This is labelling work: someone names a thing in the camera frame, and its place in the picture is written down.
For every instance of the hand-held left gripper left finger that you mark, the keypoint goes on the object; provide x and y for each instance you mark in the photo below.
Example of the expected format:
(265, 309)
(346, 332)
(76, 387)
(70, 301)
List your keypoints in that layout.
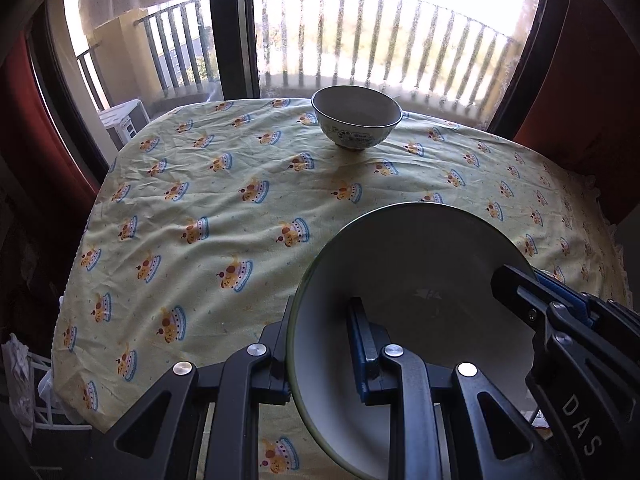
(270, 375)

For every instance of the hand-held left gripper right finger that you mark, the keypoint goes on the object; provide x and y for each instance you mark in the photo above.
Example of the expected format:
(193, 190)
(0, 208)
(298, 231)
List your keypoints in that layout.
(362, 355)

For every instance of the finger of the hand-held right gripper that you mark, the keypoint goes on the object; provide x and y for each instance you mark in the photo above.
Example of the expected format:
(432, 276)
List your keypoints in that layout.
(515, 292)
(570, 300)

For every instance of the large green-rimmed white bowl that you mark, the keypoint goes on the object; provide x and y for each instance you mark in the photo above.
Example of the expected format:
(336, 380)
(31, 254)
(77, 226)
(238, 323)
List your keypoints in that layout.
(425, 260)

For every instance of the yellow printed tablecloth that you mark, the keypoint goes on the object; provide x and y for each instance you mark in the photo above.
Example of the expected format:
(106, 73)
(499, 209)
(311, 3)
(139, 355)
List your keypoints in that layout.
(225, 220)

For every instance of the red curtain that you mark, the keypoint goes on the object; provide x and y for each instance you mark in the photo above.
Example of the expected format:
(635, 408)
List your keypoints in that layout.
(30, 125)
(590, 85)

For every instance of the white bowl with printed label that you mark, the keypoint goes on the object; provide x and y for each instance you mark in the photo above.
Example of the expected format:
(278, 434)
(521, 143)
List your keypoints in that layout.
(357, 110)

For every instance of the white plastic bag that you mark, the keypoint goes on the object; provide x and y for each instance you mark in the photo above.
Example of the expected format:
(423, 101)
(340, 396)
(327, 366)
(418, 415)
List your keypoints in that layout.
(17, 375)

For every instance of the white air conditioner unit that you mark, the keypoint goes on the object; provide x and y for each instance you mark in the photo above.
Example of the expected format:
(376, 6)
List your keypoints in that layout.
(125, 122)

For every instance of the balcony railing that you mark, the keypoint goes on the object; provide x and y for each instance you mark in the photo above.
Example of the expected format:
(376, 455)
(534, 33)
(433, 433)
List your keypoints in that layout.
(350, 35)

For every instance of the dark window frame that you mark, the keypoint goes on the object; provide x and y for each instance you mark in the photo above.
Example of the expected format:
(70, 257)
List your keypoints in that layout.
(232, 25)

